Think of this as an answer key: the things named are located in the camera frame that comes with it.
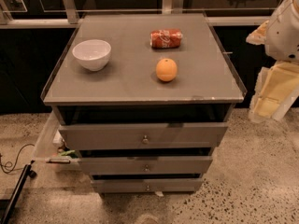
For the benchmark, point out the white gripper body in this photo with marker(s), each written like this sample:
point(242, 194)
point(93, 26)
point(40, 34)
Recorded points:
point(282, 36)

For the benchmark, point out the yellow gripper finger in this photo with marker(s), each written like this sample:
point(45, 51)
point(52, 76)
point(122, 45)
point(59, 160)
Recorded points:
point(257, 37)

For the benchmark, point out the grey bottom drawer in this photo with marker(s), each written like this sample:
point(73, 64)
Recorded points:
point(147, 185)

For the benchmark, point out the grey drawer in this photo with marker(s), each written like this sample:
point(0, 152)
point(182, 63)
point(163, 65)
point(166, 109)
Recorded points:
point(148, 135)
point(147, 185)
point(146, 165)

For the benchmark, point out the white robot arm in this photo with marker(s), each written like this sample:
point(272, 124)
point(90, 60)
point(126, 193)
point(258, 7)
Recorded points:
point(282, 33)

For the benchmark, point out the grey drawer cabinet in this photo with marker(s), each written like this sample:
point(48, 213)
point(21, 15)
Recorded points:
point(127, 90)

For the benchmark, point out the grey top drawer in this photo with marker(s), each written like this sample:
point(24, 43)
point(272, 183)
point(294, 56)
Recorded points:
point(148, 135)

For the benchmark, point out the grey middle drawer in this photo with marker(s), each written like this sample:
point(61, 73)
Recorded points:
point(146, 165)

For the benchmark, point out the red soda can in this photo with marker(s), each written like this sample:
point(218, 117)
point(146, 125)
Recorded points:
point(165, 38)

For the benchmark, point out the orange fruit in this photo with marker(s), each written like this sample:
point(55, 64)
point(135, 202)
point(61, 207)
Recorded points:
point(166, 70)

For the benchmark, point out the white ceramic bowl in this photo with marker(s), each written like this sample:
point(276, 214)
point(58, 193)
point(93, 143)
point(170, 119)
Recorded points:
point(92, 54)

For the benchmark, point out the black stand leg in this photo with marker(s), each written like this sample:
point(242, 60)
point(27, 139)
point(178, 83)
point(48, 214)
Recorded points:
point(26, 172)

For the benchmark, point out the metal window rail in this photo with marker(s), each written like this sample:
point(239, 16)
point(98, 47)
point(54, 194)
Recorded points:
point(79, 12)

